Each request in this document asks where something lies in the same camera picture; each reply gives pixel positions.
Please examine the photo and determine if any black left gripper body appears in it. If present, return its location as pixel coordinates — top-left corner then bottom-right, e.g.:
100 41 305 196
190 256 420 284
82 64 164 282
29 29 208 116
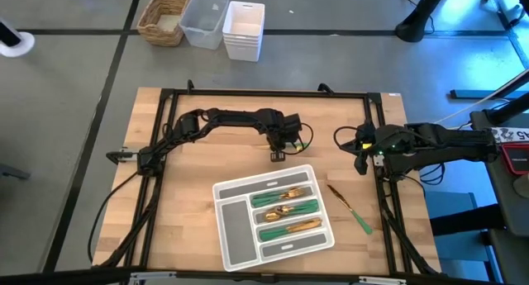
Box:
260 110 291 153

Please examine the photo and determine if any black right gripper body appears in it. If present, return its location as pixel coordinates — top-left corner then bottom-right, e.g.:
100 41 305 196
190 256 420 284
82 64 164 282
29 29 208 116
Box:
351 122 401 159

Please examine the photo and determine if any green-handled gold spoon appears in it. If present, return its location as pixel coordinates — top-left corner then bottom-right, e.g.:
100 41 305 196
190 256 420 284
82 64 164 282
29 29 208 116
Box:
272 197 321 216
264 200 320 222

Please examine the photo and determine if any white plastic cutlery organizer tray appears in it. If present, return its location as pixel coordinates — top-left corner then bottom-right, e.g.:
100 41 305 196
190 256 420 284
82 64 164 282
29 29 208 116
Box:
212 164 336 273

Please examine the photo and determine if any white plastic bin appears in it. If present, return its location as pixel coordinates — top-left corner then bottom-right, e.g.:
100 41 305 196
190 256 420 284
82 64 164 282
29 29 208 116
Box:
222 0 266 63

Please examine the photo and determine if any black floor stand bar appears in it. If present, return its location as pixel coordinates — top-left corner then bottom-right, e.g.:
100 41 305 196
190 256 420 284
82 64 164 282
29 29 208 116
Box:
449 68 529 101

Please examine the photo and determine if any black stand with round base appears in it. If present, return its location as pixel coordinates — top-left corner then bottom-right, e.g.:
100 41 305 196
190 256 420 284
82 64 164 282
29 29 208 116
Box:
394 0 450 44

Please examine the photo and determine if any clear plastic bin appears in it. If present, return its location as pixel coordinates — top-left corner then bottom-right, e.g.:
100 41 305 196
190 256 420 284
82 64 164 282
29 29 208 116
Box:
179 0 231 51

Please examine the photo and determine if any white printed paper tag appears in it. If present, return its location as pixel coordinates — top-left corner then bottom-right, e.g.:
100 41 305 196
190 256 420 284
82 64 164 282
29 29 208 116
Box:
491 126 529 145

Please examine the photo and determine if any dark grey side table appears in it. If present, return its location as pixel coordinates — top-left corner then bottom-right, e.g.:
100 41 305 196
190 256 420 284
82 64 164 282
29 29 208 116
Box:
469 104 529 236

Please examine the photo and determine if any red and black device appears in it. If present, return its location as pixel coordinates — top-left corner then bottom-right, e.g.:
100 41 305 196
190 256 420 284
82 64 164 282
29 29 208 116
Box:
498 142 529 177

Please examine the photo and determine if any woven wicker basket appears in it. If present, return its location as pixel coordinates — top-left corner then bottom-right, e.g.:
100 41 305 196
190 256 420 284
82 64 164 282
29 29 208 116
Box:
136 0 190 48

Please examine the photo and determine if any grey round object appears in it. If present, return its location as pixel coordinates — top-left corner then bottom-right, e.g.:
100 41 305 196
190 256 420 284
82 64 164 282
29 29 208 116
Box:
513 175 529 199

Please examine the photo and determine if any black clamp with silver jaw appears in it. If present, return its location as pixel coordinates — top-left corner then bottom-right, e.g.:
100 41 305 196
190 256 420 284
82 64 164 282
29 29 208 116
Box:
105 150 140 165

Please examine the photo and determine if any black crossbar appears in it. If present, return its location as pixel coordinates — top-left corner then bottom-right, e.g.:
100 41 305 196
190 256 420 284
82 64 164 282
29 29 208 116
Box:
0 264 529 285

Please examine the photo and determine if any dark grey furniture foot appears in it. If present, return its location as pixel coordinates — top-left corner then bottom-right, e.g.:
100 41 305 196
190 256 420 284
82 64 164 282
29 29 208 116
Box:
0 163 32 181

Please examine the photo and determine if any white round stand base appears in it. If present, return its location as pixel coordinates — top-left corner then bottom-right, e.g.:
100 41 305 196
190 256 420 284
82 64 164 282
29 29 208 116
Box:
0 17 36 58

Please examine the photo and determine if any black looped gripper cable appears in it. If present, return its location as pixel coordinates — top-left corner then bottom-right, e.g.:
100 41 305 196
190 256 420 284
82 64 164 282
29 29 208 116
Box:
284 121 315 156
332 125 365 154

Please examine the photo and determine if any black metal table frame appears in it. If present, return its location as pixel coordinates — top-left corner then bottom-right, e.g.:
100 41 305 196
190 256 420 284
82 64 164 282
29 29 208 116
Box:
93 78 442 278

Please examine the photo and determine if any blue cable bundle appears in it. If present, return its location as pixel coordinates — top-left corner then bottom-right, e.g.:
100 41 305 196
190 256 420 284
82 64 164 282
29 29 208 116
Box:
417 160 446 186

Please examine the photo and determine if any white cable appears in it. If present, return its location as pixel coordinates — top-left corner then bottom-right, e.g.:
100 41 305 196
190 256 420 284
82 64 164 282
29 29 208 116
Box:
433 86 513 125

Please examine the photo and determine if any silver corner bracket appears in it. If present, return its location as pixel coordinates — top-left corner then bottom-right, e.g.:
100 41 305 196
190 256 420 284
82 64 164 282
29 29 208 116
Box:
357 275 408 285
129 270 178 285

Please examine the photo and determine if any black floor cable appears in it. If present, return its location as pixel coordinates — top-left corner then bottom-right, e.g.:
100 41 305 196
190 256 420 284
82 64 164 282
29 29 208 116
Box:
87 171 141 264

